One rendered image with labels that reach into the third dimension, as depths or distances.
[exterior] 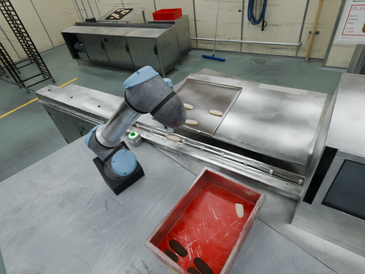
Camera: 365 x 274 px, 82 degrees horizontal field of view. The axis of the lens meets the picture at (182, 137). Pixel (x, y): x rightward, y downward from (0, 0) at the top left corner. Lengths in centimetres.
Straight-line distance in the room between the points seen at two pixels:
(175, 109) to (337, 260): 85
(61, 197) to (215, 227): 89
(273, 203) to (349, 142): 51
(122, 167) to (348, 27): 144
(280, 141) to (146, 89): 88
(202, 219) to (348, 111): 73
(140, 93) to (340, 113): 68
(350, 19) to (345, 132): 92
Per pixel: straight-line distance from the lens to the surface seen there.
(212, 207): 111
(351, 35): 164
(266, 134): 137
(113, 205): 124
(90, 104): 200
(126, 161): 100
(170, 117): 71
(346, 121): 87
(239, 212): 109
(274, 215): 113
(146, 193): 122
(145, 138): 148
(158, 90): 70
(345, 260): 112
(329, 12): 462
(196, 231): 105
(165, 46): 415
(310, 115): 151
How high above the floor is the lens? 178
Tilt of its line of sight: 40 degrees down
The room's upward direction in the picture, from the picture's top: 9 degrees counter-clockwise
